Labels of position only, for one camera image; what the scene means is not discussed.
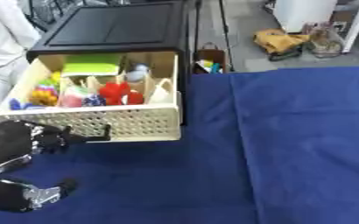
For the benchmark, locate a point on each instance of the small blue toy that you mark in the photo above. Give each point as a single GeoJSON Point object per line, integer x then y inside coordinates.
{"type": "Point", "coordinates": [17, 104]}

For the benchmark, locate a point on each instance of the white post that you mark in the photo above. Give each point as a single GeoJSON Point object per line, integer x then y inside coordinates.
{"type": "Point", "coordinates": [358, 25]}

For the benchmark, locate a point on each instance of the grey and white toy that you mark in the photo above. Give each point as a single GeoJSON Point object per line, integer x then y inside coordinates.
{"type": "Point", "coordinates": [136, 73]}

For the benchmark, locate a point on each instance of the person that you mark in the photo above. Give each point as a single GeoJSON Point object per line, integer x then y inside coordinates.
{"type": "Point", "coordinates": [4, 49]}

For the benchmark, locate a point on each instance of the white cabinet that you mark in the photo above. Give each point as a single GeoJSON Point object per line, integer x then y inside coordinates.
{"type": "Point", "coordinates": [304, 14]}

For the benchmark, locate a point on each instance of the brown bag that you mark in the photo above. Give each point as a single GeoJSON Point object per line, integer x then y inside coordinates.
{"type": "Point", "coordinates": [210, 60]}

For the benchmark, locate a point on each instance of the pink and white toy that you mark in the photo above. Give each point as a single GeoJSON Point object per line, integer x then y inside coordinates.
{"type": "Point", "coordinates": [73, 96]}

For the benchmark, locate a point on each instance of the pale compartment drawer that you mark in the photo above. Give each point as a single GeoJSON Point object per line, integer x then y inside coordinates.
{"type": "Point", "coordinates": [93, 121]}

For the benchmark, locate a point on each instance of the yellow bag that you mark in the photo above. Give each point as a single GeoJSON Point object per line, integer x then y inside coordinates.
{"type": "Point", "coordinates": [278, 42]}

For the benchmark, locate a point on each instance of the clear plastic bag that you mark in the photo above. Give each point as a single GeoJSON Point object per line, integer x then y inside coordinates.
{"type": "Point", "coordinates": [324, 42]}

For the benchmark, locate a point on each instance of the red toy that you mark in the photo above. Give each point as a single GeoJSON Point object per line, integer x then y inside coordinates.
{"type": "Point", "coordinates": [118, 92]}

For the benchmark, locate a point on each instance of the black cabinet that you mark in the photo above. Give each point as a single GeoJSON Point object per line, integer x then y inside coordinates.
{"type": "Point", "coordinates": [116, 26]}

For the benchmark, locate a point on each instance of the black tripod leg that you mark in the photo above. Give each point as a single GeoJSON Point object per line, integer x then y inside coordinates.
{"type": "Point", "coordinates": [225, 32]}

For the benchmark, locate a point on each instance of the green flat box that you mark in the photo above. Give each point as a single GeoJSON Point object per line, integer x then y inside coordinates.
{"type": "Point", "coordinates": [91, 65]}

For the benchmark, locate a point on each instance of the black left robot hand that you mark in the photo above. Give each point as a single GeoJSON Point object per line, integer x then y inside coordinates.
{"type": "Point", "coordinates": [9, 140]}

